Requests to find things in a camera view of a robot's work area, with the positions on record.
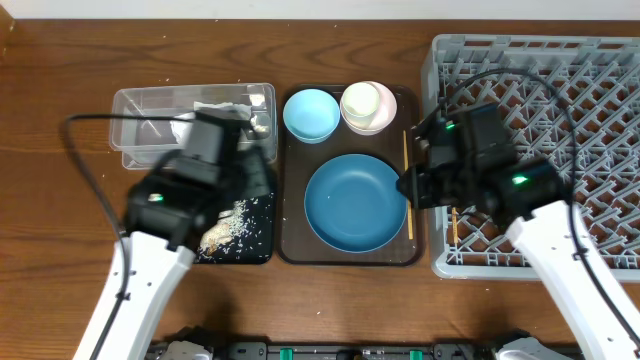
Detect pile of white rice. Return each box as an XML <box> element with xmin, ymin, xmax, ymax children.
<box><xmin>197</xmin><ymin>198</ymin><xmax>270</xmax><ymax>263</ymax></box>

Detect white napkin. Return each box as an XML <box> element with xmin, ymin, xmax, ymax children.
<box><xmin>170</xmin><ymin>101</ymin><xmax>251</xmax><ymax>144</ymax></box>

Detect pink bowl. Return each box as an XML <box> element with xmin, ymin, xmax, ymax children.
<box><xmin>340</xmin><ymin>81</ymin><xmax>397</xmax><ymax>136</ymax></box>

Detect dark blue plate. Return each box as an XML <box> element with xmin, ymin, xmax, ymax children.
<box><xmin>304</xmin><ymin>154</ymin><xmax>408</xmax><ymax>254</ymax></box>

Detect cream plastic cup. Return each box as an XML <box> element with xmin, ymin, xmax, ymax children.
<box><xmin>341</xmin><ymin>82</ymin><xmax>380</xmax><ymax>128</ymax></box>

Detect light blue bowl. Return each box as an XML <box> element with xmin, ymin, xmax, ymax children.
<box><xmin>283</xmin><ymin>89</ymin><xmax>341</xmax><ymax>144</ymax></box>

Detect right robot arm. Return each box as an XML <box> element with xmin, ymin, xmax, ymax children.
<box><xmin>396</xmin><ymin>145</ymin><xmax>639</xmax><ymax>359</ymax></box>

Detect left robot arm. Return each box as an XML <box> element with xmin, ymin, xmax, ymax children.
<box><xmin>74</xmin><ymin>147</ymin><xmax>274</xmax><ymax>359</ymax></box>

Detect clear plastic waste bin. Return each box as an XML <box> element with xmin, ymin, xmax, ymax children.
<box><xmin>110</xmin><ymin>83</ymin><xmax>278</xmax><ymax>170</ymax></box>

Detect grey dishwasher rack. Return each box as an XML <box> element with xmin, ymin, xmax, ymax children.
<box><xmin>421</xmin><ymin>34</ymin><xmax>639</xmax><ymax>282</ymax></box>

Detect black plastic tray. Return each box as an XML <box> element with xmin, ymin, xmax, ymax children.
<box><xmin>194</xmin><ymin>191</ymin><xmax>277</xmax><ymax>265</ymax></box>

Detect brown serving tray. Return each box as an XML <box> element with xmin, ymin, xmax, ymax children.
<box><xmin>278</xmin><ymin>85</ymin><xmax>424</xmax><ymax>266</ymax></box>

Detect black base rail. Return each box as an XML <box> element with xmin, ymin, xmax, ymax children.
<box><xmin>142</xmin><ymin>328</ymin><xmax>582</xmax><ymax>360</ymax></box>

